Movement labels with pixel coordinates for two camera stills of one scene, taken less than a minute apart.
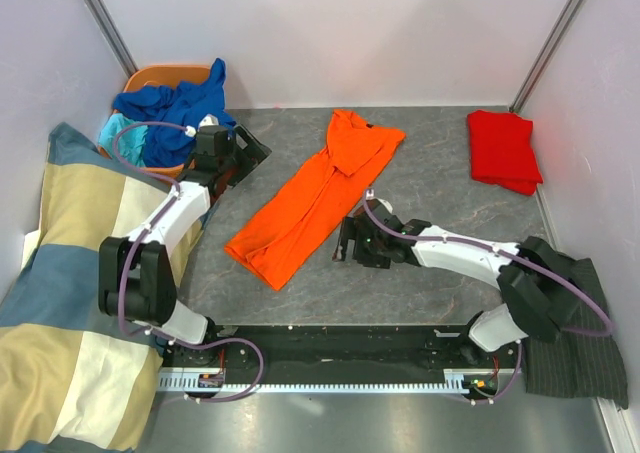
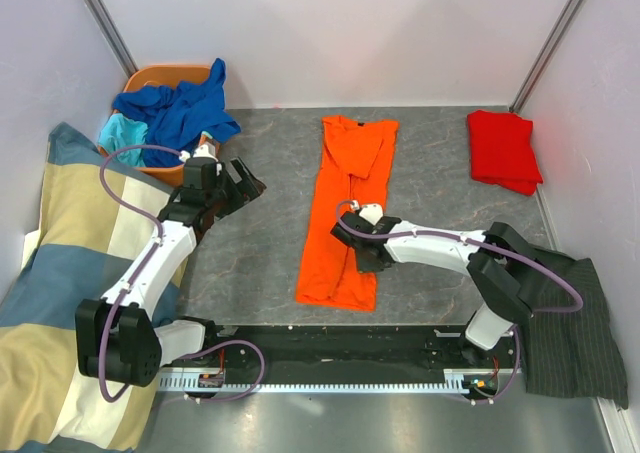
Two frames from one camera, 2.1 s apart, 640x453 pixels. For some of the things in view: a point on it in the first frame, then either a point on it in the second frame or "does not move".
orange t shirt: (293, 227) -> (356, 162)
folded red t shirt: (501, 151) does not move
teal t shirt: (123, 140) does not move
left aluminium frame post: (103, 22) does not move
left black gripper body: (242, 162) -> (229, 196)
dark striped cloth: (584, 361) does not move
